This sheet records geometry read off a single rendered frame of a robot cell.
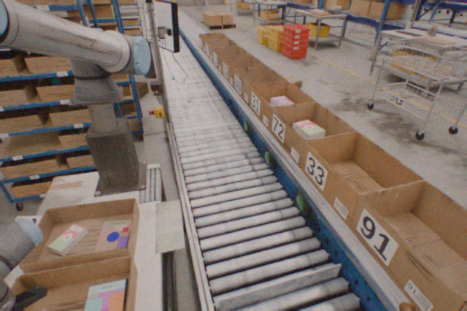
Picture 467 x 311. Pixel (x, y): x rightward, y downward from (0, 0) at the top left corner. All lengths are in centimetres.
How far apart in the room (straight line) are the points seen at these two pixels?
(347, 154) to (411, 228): 47
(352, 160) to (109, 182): 127
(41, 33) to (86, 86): 49
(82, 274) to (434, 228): 131
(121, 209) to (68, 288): 37
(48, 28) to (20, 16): 7
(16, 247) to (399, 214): 129
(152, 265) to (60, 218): 51
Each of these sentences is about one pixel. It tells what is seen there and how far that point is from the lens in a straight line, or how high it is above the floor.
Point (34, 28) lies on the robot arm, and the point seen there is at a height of 159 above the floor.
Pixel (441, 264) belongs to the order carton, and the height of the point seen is 88.
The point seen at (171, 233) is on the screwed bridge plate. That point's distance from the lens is 128.
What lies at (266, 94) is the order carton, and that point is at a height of 97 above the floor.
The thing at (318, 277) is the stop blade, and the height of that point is 77.
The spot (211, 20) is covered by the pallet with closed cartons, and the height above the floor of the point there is 29.
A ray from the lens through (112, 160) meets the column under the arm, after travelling 148.
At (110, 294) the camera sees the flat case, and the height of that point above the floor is 78.
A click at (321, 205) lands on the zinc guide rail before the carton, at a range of 122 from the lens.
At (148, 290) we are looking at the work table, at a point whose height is 75.
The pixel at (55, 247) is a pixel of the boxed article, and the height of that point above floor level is 79.
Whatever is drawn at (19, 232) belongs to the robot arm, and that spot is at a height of 113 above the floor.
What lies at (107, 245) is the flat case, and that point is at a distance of 130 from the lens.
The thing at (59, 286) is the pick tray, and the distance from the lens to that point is 128.
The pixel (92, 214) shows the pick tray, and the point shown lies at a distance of 144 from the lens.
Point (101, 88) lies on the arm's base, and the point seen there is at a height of 129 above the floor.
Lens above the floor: 171
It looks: 34 degrees down
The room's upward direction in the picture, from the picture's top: 1 degrees counter-clockwise
